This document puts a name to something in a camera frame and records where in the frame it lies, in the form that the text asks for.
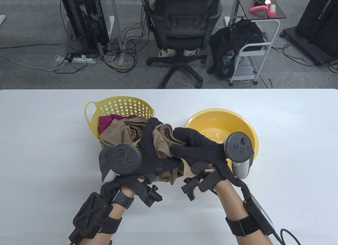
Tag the person's right hand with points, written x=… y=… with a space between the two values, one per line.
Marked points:
x=206 y=152

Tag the black right hand controller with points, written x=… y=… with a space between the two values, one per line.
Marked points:
x=239 y=146

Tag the black computer tower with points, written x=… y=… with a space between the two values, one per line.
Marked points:
x=87 y=18

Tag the brown shorts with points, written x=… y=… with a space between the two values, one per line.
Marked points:
x=116 y=134
x=161 y=144

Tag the black round lamp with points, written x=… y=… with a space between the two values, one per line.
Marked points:
x=260 y=2

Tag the white desk leg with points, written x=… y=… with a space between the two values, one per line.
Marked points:
x=118 y=31

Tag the yellow plastic basin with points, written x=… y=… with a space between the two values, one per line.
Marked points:
x=211 y=121

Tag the yellow perforated plastic basket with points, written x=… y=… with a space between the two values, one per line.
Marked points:
x=94 y=119

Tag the black office chair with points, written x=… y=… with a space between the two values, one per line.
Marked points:
x=182 y=20

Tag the maroon shorts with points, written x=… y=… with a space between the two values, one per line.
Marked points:
x=105 y=122

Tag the black power adapter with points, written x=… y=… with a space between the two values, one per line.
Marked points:
x=70 y=57

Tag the black backpack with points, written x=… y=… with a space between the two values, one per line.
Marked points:
x=232 y=39

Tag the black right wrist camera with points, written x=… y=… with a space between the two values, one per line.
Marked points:
x=188 y=188

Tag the black hand controller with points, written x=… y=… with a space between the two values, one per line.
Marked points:
x=239 y=146
x=124 y=158

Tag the person's left forearm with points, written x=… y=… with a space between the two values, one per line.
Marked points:
x=116 y=210

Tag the white power strip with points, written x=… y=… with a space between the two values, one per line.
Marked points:
x=79 y=59

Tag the black battery pack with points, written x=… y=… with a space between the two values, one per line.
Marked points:
x=260 y=216

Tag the person's left hand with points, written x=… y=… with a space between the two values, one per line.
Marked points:
x=148 y=160

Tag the black left hand controller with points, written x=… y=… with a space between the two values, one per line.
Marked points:
x=124 y=158

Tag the black cabinet on casters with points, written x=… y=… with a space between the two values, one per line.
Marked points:
x=317 y=26

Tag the white rolling cart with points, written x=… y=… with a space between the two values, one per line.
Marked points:
x=253 y=53

